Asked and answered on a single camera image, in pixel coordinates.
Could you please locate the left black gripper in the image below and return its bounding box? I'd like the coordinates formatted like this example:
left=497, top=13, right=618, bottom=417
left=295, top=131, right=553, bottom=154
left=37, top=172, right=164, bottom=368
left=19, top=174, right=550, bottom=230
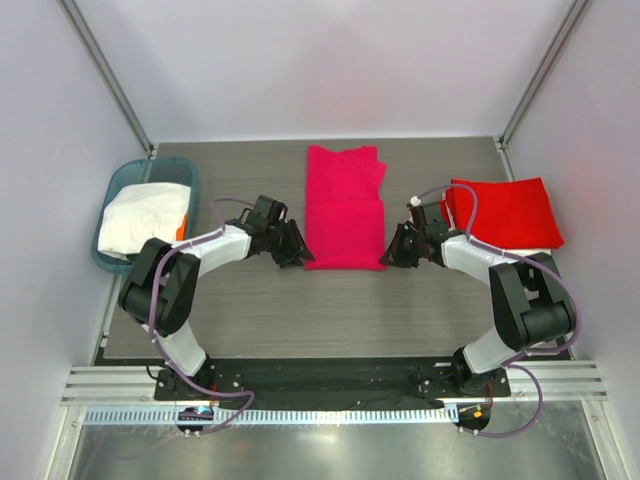
left=265, top=219, right=314, bottom=268

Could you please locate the pink t shirt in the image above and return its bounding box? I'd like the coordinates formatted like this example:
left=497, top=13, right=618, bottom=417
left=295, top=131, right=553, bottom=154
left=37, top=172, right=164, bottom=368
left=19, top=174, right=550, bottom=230
left=304, top=145, right=386, bottom=271

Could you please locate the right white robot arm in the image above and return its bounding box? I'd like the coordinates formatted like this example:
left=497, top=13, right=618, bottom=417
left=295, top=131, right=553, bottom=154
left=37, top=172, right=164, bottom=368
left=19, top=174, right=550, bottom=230
left=380, top=198, right=580, bottom=396

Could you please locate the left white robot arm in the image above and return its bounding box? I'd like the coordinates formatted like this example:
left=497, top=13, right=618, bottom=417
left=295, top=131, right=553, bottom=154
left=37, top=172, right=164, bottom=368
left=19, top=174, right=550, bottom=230
left=118, top=195, right=315, bottom=400

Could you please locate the orange t shirt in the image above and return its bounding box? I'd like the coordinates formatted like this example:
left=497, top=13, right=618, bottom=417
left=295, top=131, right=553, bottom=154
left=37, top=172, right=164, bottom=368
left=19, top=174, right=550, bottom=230
left=175, top=214, right=188, bottom=241

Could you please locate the red folded t shirt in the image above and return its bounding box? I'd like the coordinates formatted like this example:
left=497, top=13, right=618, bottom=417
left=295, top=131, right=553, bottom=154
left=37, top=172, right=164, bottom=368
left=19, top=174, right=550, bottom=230
left=440, top=178, right=564, bottom=250

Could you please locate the teal plastic basket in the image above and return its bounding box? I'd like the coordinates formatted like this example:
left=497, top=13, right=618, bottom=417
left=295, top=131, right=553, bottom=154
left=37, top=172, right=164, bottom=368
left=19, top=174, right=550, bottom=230
left=92, top=157, right=199, bottom=275

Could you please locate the white crumpled t shirt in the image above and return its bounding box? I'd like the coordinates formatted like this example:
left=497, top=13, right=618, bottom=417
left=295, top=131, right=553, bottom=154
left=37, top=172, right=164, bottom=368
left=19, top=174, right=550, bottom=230
left=97, top=182, right=192, bottom=260

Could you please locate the right aluminium frame post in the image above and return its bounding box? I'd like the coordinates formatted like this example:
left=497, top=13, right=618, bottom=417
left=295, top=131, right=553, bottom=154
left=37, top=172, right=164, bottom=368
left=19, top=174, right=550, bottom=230
left=498, top=0, right=591, bottom=149

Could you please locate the aluminium frame post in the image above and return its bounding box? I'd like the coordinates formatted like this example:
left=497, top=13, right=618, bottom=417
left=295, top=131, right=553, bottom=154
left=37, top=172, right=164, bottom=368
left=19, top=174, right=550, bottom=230
left=57, top=0, right=154, bottom=158
left=498, top=0, right=591, bottom=149

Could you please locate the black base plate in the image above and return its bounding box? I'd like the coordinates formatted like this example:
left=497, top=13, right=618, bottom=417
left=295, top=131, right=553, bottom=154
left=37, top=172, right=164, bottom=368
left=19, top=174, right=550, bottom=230
left=149, top=355, right=511, bottom=407

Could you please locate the white slotted cable duct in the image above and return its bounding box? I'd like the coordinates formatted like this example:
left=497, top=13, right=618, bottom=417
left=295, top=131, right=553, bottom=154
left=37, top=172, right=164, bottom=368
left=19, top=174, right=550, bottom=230
left=84, top=404, right=458, bottom=426

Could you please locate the aluminium rail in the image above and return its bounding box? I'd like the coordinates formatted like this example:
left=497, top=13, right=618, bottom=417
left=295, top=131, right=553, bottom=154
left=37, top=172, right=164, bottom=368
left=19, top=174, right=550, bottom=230
left=60, top=360, right=609, bottom=406

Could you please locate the left aluminium frame post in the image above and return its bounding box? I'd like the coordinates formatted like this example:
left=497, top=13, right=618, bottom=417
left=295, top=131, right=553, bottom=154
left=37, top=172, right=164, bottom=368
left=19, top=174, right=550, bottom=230
left=57, top=0, right=154, bottom=158

